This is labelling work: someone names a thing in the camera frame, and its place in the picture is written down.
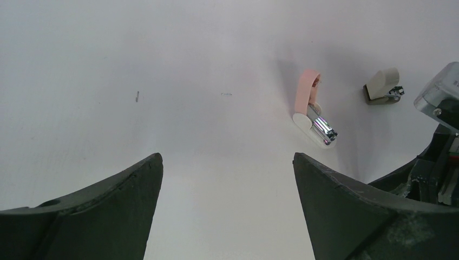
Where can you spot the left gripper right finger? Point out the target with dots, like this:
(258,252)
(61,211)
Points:
(348,219)

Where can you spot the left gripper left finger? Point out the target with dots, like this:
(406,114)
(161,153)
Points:
(110,219)

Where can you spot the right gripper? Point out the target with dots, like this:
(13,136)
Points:
(421,178)

